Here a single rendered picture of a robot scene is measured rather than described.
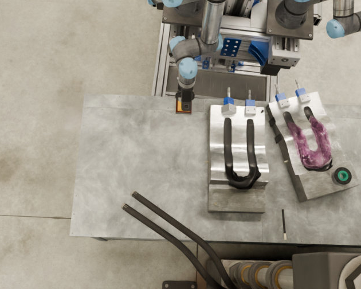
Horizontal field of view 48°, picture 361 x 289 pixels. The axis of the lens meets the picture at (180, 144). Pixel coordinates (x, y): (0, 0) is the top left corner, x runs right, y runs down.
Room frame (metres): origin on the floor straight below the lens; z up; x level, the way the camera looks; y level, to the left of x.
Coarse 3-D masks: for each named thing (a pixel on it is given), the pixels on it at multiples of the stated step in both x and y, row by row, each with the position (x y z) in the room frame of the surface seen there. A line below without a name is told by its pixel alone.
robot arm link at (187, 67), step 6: (180, 60) 0.81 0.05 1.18; (186, 60) 0.80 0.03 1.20; (192, 60) 0.81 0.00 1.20; (180, 66) 0.77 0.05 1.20; (186, 66) 0.78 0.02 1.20; (192, 66) 0.78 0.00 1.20; (180, 72) 0.76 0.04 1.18; (186, 72) 0.75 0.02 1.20; (192, 72) 0.76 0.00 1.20; (180, 78) 0.76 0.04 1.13; (186, 78) 0.74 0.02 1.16; (192, 78) 0.75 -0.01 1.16; (186, 84) 0.75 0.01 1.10
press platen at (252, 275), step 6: (252, 264) 0.04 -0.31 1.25; (258, 264) 0.04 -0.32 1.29; (264, 264) 0.05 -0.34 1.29; (270, 264) 0.05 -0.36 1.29; (252, 270) 0.02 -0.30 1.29; (258, 270) 0.03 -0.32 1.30; (252, 276) 0.00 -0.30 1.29; (252, 282) -0.01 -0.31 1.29; (258, 282) -0.01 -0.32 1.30; (252, 288) -0.03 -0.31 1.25; (258, 288) -0.03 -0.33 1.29; (264, 288) -0.03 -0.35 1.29
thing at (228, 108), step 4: (228, 88) 0.85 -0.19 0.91; (228, 92) 0.83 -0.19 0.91; (228, 96) 0.81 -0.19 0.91; (224, 100) 0.78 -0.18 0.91; (228, 100) 0.78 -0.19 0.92; (232, 100) 0.79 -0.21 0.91; (224, 104) 0.76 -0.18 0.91; (228, 104) 0.75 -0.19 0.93; (232, 104) 0.76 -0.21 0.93; (224, 108) 0.74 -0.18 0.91; (228, 108) 0.73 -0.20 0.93; (232, 108) 0.74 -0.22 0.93; (236, 108) 0.75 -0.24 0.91; (224, 112) 0.72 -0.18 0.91; (228, 112) 0.72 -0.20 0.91; (232, 112) 0.73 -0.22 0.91; (236, 112) 0.73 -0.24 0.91
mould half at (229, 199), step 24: (216, 120) 0.68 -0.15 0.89; (240, 120) 0.70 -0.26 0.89; (264, 120) 0.72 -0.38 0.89; (216, 144) 0.56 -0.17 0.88; (240, 144) 0.58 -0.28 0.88; (264, 144) 0.60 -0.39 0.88; (216, 168) 0.44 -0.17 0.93; (240, 168) 0.46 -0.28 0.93; (264, 168) 0.47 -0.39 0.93; (216, 192) 0.35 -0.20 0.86; (240, 192) 0.36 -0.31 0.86; (264, 192) 0.38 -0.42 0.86
